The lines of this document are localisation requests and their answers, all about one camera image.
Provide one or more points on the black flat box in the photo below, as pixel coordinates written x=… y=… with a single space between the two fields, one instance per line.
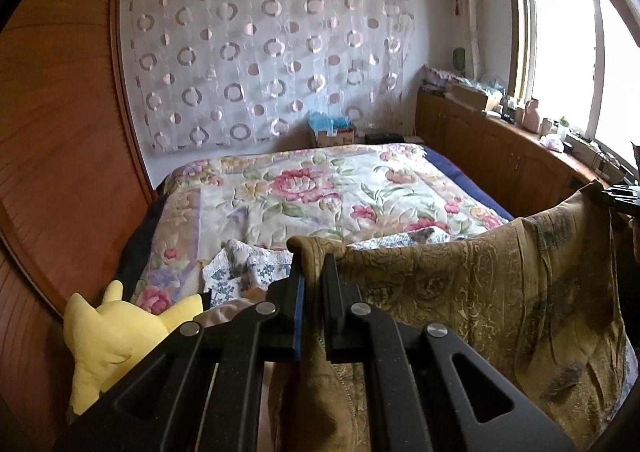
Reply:
x=384 y=138

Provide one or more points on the navy blue blanket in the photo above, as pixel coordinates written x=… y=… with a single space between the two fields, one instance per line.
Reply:
x=465 y=182

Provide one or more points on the blue plastic bag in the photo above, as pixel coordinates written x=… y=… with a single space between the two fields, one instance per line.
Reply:
x=325 y=121

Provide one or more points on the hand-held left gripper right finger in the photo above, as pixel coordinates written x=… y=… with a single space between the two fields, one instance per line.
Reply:
x=332 y=312

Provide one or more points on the floral blanket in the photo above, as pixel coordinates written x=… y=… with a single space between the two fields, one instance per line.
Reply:
x=310 y=192

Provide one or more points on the brown patterned garment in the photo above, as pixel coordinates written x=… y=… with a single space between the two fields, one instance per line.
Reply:
x=475 y=292

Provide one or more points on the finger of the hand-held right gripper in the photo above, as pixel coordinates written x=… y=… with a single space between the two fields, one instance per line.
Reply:
x=622 y=195

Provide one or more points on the white tissue bag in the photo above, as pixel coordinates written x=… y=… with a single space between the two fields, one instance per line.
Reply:
x=552 y=142

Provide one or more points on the window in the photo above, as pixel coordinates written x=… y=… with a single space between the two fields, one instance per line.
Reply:
x=560 y=42

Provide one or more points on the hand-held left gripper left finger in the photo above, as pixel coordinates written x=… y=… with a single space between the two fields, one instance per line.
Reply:
x=300 y=312

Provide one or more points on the green cap bottle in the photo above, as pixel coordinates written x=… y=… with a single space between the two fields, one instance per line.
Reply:
x=563 y=129

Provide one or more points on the blue floral white garment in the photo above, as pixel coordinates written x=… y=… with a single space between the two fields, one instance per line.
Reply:
x=250 y=272

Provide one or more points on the white patterned window curtain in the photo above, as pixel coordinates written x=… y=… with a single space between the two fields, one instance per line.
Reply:
x=470 y=7

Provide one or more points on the wooden wardrobe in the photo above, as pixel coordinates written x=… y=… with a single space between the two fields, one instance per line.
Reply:
x=65 y=132

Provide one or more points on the wooden cabinet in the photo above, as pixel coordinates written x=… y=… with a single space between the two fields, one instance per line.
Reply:
x=480 y=147

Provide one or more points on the circle print wall curtain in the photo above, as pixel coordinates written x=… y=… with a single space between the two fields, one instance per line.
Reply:
x=275 y=57

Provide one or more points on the yellow plush toy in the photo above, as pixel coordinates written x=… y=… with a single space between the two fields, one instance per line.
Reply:
x=115 y=347

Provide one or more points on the clear plastic bag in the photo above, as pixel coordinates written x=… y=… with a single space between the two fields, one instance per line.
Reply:
x=492 y=86

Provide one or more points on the cardboard box with blue label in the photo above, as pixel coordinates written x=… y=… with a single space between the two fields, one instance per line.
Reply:
x=337 y=138

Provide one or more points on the grey oval device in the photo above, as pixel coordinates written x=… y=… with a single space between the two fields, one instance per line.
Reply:
x=458 y=60

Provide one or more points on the pink jug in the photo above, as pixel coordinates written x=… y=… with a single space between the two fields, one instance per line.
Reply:
x=531 y=117

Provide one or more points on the plain cardboard box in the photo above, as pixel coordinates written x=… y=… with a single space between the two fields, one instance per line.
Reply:
x=470 y=97

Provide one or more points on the pile of folded cloths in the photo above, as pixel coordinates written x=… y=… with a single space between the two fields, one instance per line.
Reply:
x=439 y=79

